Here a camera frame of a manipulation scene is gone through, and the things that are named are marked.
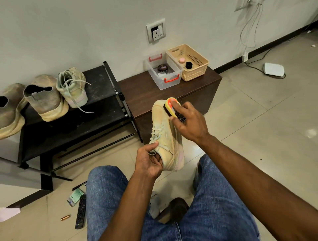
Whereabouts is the worn tan slip-on shoe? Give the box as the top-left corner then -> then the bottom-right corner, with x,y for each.
0,83 -> 27,140
23,74 -> 70,122

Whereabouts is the white router box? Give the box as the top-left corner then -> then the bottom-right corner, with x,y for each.
263,62 -> 287,78

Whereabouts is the black orange shoe brush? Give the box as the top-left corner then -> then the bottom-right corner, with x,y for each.
165,97 -> 187,124

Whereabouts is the pale green lace-up shoe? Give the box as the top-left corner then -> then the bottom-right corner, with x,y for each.
148,99 -> 186,172
56,68 -> 95,114

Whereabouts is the white cable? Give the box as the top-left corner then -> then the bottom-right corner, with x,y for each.
240,0 -> 286,80

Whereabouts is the beige plastic basket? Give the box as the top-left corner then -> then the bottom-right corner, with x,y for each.
166,44 -> 210,82

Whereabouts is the person's right hand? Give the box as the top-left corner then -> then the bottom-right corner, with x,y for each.
169,101 -> 212,147

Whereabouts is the person's right leg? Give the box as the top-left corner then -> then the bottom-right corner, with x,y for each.
174,154 -> 260,241

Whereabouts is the person's left leg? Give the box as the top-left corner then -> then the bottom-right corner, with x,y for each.
86,165 -> 177,241

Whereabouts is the person's left hand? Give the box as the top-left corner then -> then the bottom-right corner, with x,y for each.
133,141 -> 164,180

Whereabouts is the green paper packet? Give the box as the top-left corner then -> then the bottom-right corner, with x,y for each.
67,188 -> 85,207

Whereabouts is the dark brown wooden cabinet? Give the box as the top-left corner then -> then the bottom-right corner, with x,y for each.
118,66 -> 223,145

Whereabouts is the white wall socket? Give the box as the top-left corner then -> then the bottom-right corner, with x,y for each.
146,18 -> 167,44

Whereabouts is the person's leg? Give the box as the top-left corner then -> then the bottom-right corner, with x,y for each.
86,165 -> 177,241
174,154 -> 260,241

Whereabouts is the white paper sheet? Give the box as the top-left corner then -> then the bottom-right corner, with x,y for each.
0,208 -> 22,222

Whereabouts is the person's right forearm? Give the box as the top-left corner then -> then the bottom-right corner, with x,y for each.
198,135 -> 318,241

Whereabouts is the black metal shoe rack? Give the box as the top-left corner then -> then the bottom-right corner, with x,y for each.
0,61 -> 142,207

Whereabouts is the clear plastic storage box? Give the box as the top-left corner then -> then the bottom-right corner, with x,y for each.
145,52 -> 184,90

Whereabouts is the person's left forearm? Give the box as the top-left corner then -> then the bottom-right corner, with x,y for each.
99,171 -> 157,241

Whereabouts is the black remote control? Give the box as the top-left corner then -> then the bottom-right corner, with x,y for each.
75,194 -> 87,229

